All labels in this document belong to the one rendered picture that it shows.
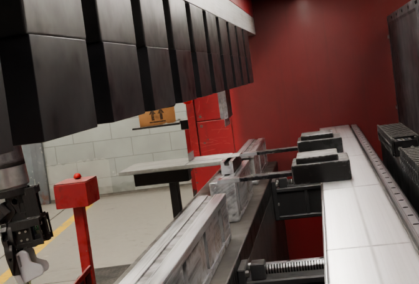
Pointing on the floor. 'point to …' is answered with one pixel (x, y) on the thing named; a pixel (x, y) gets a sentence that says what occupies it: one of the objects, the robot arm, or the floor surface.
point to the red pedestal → (79, 211)
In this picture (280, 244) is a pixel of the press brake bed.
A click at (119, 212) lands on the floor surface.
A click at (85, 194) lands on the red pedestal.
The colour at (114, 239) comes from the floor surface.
